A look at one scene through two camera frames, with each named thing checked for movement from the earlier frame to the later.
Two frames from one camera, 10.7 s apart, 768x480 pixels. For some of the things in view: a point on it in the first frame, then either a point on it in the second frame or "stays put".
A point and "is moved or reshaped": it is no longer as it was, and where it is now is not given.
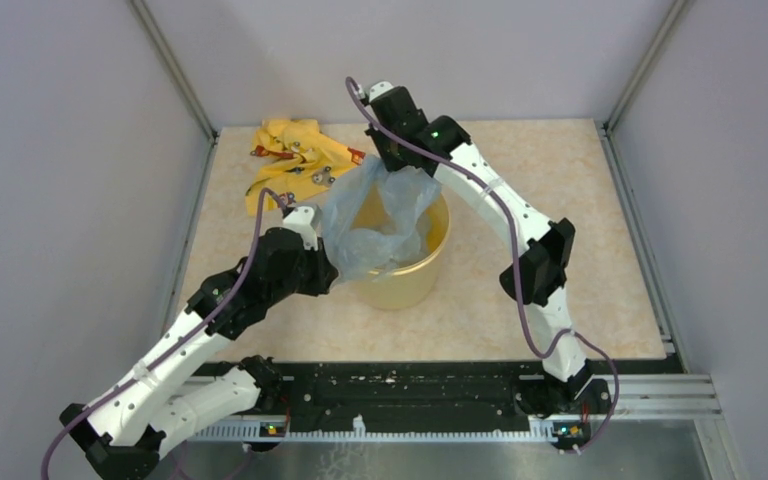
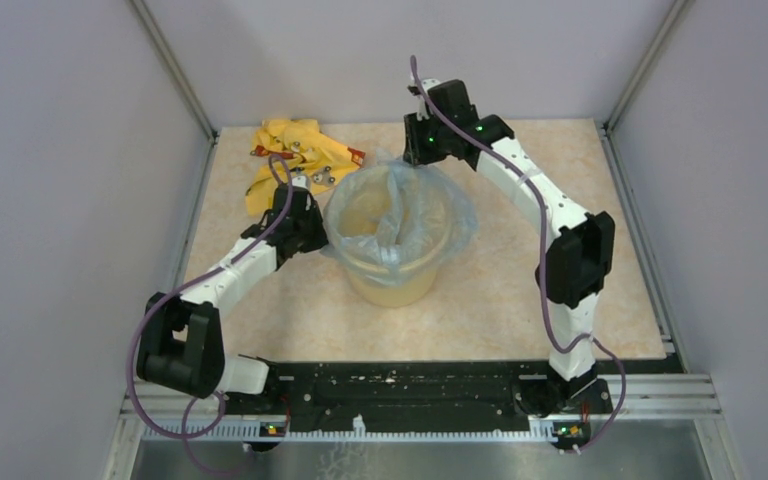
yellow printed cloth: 287,157 stays put
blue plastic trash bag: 375,216 is moved or reshaped
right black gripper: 390,163 -> 415,153
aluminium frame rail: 686,397 stays put
